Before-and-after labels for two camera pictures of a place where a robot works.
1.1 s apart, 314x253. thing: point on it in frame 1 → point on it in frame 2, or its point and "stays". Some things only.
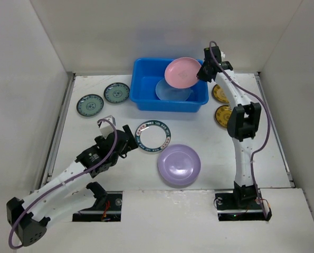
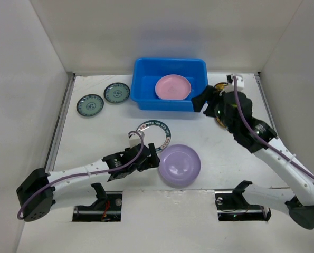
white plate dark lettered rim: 152,136 stays
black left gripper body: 126,149 → 145,165
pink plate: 181,72 → 172,87
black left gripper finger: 130,136 → 155,161
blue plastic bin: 145,75 stays
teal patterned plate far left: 89,105 stays
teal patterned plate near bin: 116,93 stays
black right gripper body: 203,73 → 210,101
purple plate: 179,164 stays
